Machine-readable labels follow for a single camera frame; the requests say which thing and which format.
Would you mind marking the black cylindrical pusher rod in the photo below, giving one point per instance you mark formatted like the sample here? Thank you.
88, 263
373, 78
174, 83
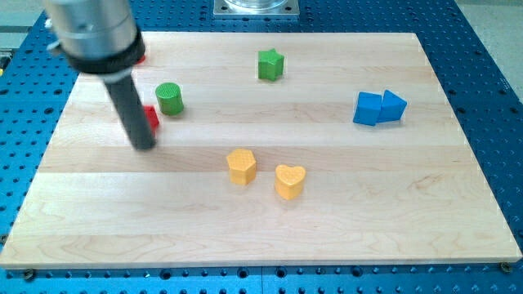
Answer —
126, 100

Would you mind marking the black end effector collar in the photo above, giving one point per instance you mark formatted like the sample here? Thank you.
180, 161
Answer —
112, 63

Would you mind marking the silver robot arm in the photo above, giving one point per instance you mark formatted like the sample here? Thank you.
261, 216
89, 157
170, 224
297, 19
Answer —
101, 37

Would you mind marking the wooden board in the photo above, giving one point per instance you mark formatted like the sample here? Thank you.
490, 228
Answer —
400, 192

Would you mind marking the red block near rod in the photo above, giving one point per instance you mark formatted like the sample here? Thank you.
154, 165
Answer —
152, 117

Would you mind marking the green cylinder block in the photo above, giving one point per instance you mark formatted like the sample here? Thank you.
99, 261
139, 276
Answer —
169, 98

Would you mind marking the green star block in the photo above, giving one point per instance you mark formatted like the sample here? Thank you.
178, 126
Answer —
270, 65

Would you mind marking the yellow hexagon block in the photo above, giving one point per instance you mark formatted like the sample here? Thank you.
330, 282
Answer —
242, 166

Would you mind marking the yellow heart block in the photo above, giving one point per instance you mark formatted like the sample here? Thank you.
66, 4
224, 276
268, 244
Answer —
289, 181

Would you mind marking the blue cube block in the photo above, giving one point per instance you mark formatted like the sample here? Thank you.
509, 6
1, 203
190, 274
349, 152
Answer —
368, 108

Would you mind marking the blue triangle block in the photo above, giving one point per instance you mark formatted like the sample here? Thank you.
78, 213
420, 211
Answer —
392, 107

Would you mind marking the blue perforated table plate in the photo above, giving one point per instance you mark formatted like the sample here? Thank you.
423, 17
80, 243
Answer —
35, 87

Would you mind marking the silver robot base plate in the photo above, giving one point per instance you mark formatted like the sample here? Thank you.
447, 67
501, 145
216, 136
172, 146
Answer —
235, 9

